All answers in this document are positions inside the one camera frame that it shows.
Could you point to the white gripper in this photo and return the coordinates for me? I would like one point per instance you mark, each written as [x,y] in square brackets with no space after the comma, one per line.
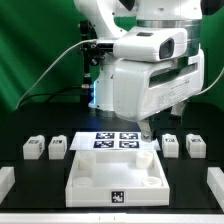
[142,89]

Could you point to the white square table top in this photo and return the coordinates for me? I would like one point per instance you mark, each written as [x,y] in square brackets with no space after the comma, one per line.
[109,178]

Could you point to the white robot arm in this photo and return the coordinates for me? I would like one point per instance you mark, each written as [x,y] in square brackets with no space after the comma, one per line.
[112,19]

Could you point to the white sheet with markers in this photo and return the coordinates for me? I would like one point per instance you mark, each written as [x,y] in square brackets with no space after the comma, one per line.
[111,141]

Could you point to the white right obstacle block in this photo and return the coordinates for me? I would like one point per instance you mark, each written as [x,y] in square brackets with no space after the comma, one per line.
[215,181]

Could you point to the white obstacle block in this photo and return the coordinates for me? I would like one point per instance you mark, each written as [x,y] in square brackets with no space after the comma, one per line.
[215,181]
[7,180]

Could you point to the white left obstacle block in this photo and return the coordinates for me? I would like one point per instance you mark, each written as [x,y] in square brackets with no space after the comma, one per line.
[7,180]

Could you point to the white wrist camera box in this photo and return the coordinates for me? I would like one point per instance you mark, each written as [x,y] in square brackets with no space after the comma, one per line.
[151,44]

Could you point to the black camera on stand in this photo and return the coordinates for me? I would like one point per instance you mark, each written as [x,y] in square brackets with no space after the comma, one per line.
[93,53]

